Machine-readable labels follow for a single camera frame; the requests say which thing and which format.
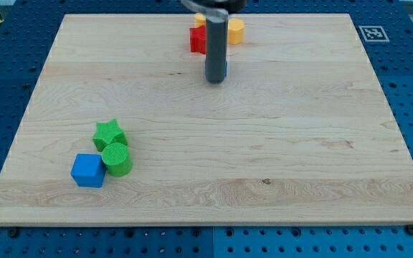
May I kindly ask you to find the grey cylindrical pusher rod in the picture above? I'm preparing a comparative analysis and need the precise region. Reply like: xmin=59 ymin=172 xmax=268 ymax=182
xmin=205 ymin=16 xmax=227 ymax=84

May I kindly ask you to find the clear cable on mount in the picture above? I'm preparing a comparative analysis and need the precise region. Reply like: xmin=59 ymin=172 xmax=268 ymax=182
xmin=181 ymin=0 xmax=229 ymax=19

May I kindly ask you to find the white fiducial marker tag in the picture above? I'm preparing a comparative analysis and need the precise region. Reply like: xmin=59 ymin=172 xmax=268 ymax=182
xmin=359 ymin=25 xmax=389 ymax=42

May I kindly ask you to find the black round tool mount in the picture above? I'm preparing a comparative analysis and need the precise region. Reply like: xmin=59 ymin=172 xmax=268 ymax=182
xmin=194 ymin=0 xmax=247 ymax=14

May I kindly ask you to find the green star block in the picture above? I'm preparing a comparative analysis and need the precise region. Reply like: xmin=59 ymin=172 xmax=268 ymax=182
xmin=92 ymin=118 xmax=128 ymax=152

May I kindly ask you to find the red star block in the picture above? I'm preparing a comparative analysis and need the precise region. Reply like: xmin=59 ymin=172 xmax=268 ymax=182
xmin=189 ymin=25 xmax=207 ymax=54

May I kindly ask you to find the small blue block behind rod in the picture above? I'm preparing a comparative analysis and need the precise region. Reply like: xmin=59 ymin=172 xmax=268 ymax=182
xmin=224 ymin=61 xmax=228 ymax=77

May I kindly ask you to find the yellow block behind rod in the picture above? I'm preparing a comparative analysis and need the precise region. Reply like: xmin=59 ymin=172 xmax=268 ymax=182
xmin=194 ymin=13 xmax=206 ymax=27

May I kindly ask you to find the yellow hexagon block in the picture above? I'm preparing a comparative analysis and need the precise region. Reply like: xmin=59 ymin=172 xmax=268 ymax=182
xmin=227 ymin=18 xmax=245 ymax=44

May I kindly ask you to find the blue cube block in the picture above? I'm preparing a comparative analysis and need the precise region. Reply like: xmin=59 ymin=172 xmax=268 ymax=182
xmin=70 ymin=153 xmax=106 ymax=188

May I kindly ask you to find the light wooden board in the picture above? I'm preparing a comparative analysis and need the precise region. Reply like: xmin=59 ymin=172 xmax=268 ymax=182
xmin=0 ymin=14 xmax=413 ymax=227

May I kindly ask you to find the green cylinder block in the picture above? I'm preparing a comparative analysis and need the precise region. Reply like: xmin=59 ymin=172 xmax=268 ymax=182
xmin=101 ymin=143 xmax=133 ymax=177

